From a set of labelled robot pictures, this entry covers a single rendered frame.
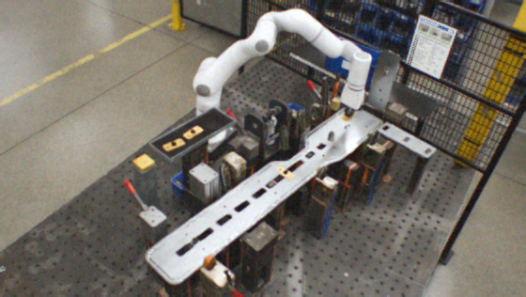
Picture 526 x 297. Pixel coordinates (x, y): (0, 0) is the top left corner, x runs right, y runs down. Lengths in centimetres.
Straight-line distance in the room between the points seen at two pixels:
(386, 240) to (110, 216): 131
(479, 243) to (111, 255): 240
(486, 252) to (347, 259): 148
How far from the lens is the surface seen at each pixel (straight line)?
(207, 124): 206
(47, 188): 357
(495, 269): 343
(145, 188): 194
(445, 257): 332
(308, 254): 219
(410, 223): 245
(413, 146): 240
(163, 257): 179
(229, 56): 220
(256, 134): 211
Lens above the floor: 245
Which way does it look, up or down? 41 degrees down
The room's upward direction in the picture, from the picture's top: 6 degrees clockwise
